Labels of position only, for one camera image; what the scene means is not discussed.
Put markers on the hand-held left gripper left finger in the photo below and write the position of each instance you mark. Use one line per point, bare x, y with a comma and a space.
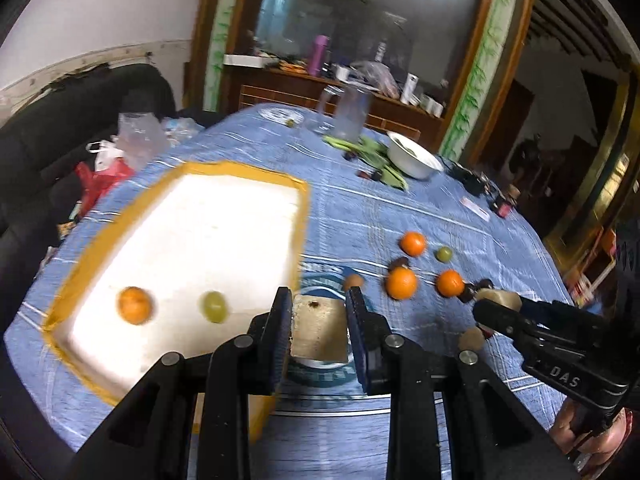
282, 330

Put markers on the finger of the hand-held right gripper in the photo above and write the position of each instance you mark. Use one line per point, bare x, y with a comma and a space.
500, 316

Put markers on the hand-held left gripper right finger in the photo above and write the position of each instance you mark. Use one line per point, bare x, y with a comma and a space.
356, 330

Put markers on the banana piece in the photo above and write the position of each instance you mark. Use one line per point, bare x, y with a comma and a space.
500, 296

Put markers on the orange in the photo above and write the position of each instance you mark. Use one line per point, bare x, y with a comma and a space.
450, 283
412, 243
134, 305
401, 283

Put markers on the small dark plum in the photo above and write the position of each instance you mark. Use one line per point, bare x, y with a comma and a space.
399, 262

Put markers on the yellow-rimmed white box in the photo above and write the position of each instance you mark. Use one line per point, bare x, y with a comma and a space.
200, 230

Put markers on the person's right hand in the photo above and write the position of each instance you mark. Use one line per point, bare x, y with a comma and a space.
565, 432

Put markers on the small dark fruit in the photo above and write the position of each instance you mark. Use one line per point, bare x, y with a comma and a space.
483, 284

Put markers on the tan round fruit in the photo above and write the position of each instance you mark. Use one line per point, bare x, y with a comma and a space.
472, 340

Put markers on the brown round fruit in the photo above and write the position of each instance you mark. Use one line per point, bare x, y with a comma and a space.
353, 280

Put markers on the dark red small box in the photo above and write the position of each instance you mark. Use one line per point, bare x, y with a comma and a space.
502, 207

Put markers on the blue plaid tablecloth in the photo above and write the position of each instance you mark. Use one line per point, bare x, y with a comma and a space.
350, 220

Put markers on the red and white card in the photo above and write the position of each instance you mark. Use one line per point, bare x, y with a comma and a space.
475, 208

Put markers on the green leafy vegetables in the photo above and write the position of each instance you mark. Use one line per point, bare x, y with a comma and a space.
372, 155

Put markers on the white bowl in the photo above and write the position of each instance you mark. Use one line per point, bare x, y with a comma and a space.
412, 157

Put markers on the clear plastic pitcher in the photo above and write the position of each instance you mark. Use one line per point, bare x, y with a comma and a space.
350, 110

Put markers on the small white boxes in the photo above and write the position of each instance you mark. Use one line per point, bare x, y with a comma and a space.
432, 105

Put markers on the red plastic bag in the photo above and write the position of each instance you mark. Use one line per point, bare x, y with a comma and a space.
97, 182

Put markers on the wooden cabinet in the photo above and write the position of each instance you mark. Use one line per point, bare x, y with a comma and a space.
280, 90

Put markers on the white tube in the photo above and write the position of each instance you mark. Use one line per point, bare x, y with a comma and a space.
409, 87

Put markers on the white plastic bag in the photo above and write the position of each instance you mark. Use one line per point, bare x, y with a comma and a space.
102, 152

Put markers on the clear plastic bag with items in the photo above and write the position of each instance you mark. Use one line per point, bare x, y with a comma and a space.
375, 72

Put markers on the white flat box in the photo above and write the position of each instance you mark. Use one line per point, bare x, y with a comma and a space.
245, 60

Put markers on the purple bottle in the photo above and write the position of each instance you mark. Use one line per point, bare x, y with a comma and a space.
317, 55

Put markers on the black sofa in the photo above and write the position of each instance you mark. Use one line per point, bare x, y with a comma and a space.
40, 125

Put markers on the wooden framed glass panel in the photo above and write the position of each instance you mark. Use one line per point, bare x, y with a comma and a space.
350, 10

